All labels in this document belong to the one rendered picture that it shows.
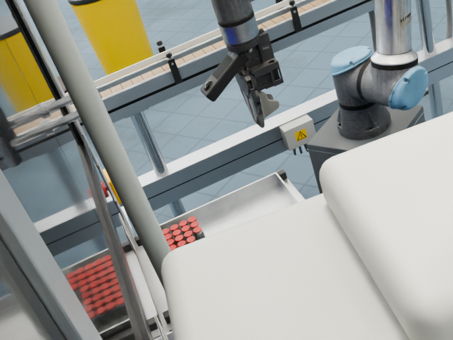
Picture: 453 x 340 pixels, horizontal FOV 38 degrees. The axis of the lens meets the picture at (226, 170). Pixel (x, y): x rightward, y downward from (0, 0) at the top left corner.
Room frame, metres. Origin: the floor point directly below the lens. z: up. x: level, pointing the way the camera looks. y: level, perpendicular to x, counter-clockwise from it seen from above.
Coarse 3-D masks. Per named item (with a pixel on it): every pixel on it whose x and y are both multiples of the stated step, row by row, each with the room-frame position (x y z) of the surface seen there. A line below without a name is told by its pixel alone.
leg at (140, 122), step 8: (136, 120) 2.08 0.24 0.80; (144, 120) 2.09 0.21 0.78; (136, 128) 2.09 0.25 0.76; (144, 128) 2.08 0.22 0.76; (144, 136) 2.08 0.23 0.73; (152, 136) 2.09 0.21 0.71; (144, 144) 2.09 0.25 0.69; (152, 144) 2.08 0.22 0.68; (152, 152) 2.08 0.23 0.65; (160, 152) 2.10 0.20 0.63; (152, 160) 2.08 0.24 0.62; (160, 160) 2.08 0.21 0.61; (160, 168) 2.08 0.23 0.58; (176, 200) 2.08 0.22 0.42; (176, 208) 2.08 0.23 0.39; (184, 208) 2.10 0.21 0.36; (176, 216) 2.08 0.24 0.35
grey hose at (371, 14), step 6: (450, 0) 2.33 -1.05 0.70; (450, 6) 2.33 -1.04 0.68; (372, 12) 2.26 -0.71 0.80; (450, 12) 2.33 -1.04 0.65; (372, 18) 2.26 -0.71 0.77; (450, 18) 2.33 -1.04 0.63; (372, 24) 2.26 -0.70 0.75; (450, 24) 2.33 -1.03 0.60; (372, 30) 2.27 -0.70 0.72; (450, 30) 2.33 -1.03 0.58; (372, 36) 2.27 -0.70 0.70; (450, 36) 2.33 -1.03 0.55; (426, 90) 2.31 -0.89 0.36
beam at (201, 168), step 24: (432, 72) 2.23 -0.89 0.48; (336, 96) 2.19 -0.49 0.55; (264, 120) 2.21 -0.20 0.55; (288, 120) 2.14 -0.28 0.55; (216, 144) 2.15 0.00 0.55; (240, 144) 2.11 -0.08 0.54; (264, 144) 2.12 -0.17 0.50; (168, 168) 2.11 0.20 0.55; (192, 168) 2.08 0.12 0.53; (216, 168) 2.09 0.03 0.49; (240, 168) 2.10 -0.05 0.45; (144, 192) 2.05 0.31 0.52; (168, 192) 2.06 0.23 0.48; (192, 192) 2.07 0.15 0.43
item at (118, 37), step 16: (80, 0) 4.23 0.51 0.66; (96, 0) 4.19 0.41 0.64; (112, 0) 4.21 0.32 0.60; (128, 0) 4.29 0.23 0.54; (80, 16) 4.28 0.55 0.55; (96, 16) 4.21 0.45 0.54; (112, 16) 4.21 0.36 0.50; (128, 16) 4.25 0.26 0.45; (96, 32) 4.23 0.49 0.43; (112, 32) 4.21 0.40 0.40; (128, 32) 4.23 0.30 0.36; (144, 32) 4.35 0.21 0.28; (96, 48) 4.28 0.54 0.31; (112, 48) 4.22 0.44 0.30; (128, 48) 4.22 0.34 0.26; (144, 48) 4.29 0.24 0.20; (112, 64) 4.24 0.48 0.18; (128, 64) 4.22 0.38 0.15; (112, 80) 4.29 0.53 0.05
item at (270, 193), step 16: (272, 176) 1.31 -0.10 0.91; (240, 192) 1.30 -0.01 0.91; (256, 192) 1.31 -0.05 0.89; (272, 192) 1.29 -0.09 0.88; (288, 192) 1.24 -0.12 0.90; (208, 208) 1.29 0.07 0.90; (224, 208) 1.29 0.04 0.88; (240, 208) 1.27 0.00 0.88; (256, 208) 1.25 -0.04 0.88; (272, 208) 1.23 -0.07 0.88; (160, 224) 1.28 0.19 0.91; (176, 224) 1.28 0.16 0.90; (208, 224) 1.26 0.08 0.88; (224, 224) 1.24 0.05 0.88
